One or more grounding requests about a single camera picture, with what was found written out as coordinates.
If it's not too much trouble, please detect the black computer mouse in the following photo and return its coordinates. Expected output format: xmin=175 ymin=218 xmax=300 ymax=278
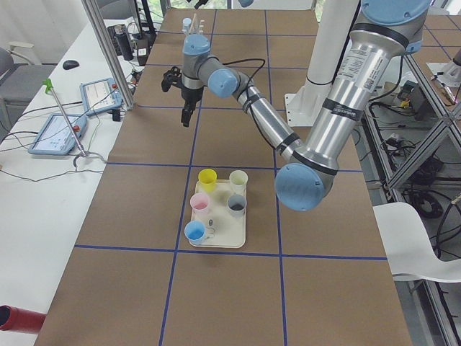
xmin=62 ymin=60 xmax=80 ymax=71

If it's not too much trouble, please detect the cream plastic tray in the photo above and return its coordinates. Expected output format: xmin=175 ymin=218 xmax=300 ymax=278
xmin=188 ymin=179 xmax=246 ymax=248

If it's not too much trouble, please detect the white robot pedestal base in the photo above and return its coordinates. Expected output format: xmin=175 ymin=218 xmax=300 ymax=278
xmin=285 ymin=0 xmax=360 ymax=127

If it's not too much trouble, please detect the light blue cup on rack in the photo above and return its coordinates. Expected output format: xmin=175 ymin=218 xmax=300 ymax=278
xmin=182 ymin=17 xmax=192 ymax=35

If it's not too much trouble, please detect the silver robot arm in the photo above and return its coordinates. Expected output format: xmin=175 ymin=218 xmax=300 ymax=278
xmin=275 ymin=1 xmax=430 ymax=211
xmin=180 ymin=34 xmax=307 ymax=164

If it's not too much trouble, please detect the metal reacher grabber stick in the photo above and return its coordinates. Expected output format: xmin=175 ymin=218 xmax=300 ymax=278
xmin=42 ymin=78 xmax=107 ymax=171

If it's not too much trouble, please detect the yellow plastic cup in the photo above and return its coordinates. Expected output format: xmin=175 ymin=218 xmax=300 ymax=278
xmin=198 ymin=168 xmax=218 ymax=192

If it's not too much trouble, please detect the light blue plastic cup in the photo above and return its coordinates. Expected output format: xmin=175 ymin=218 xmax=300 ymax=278
xmin=184 ymin=221 xmax=206 ymax=245

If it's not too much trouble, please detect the white plastic chair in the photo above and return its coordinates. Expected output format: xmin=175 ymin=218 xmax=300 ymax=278
xmin=373 ymin=202 xmax=460 ymax=283

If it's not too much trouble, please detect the red cylinder tube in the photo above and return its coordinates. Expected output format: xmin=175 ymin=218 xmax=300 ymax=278
xmin=1 ymin=305 xmax=46 ymax=334

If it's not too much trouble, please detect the white wire cup rack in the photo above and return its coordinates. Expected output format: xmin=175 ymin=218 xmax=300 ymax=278
xmin=185 ymin=14 xmax=205 ymax=36

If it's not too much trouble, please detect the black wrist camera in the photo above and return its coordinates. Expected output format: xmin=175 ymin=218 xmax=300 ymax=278
xmin=161 ymin=66 xmax=182 ymax=92

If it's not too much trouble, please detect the near teach pendant tablet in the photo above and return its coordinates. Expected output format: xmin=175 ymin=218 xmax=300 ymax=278
xmin=28 ymin=113 xmax=76 ymax=156

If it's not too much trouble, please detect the aluminium frame post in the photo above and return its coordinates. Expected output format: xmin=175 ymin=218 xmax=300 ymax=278
xmin=81 ymin=0 xmax=134 ymax=110

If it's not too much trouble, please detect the cream white plastic cup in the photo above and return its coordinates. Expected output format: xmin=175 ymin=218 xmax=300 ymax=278
xmin=229 ymin=170 xmax=249 ymax=195

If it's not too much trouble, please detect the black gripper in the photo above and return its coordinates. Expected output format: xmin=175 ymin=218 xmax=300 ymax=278
xmin=181 ymin=86 xmax=200 ymax=126

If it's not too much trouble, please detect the far teach pendant tablet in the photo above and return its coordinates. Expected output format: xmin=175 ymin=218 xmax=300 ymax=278
xmin=79 ymin=78 xmax=123 ymax=117

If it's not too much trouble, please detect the grey plastic cup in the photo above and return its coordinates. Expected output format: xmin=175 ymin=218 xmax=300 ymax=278
xmin=227 ymin=194 xmax=247 ymax=218

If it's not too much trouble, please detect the teach pendant tablet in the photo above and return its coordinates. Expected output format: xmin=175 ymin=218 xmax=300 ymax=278
xmin=28 ymin=113 xmax=76 ymax=156
xmin=79 ymin=78 xmax=123 ymax=117

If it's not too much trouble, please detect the pink plastic cup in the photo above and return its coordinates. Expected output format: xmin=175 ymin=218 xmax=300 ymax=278
xmin=189 ymin=192 xmax=210 ymax=220

